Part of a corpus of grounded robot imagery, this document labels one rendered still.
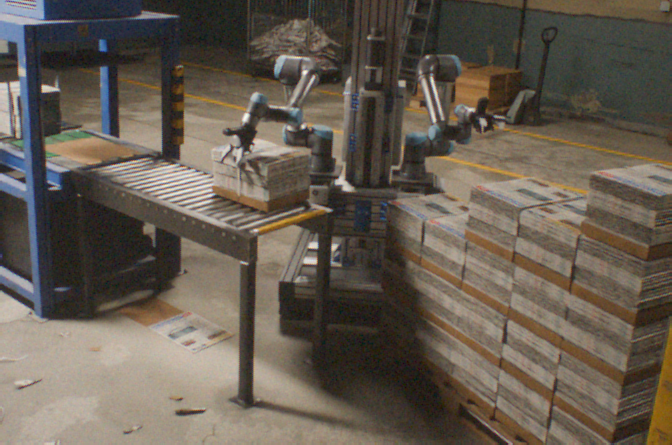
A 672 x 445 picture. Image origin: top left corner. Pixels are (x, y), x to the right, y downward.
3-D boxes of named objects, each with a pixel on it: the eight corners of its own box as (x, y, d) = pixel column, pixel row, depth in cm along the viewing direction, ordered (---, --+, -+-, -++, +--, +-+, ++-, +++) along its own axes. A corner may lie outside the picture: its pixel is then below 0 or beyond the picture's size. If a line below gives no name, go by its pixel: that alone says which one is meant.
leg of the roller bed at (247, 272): (254, 400, 363) (257, 261, 343) (245, 405, 359) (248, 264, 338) (245, 395, 367) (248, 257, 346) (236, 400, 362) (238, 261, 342)
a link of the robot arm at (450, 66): (419, 154, 435) (428, 53, 419) (444, 153, 440) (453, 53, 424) (429, 160, 424) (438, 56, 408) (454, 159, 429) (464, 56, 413)
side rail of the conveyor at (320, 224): (334, 233, 380) (335, 209, 376) (326, 236, 376) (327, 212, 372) (155, 172, 460) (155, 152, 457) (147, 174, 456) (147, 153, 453)
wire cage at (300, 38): (343, 84, 1173) (350, -37, 1122) (305, 90, 1112) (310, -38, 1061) (283, 72, 1246) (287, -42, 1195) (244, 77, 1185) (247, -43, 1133)
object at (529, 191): (534, 178, 350) (535, 176, 349) (585, 197, 327) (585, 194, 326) (470, 188, 331) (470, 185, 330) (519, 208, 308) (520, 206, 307)
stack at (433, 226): (434, 339, 429) (449, 191, 403) (605, 459, 334) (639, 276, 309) (374, 355, 409) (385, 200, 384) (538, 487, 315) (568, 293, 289)
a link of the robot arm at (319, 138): (328, 155, 425) (330, 129, 421) (304, 151, 428) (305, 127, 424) (335, 149, 436) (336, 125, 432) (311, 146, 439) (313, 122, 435)
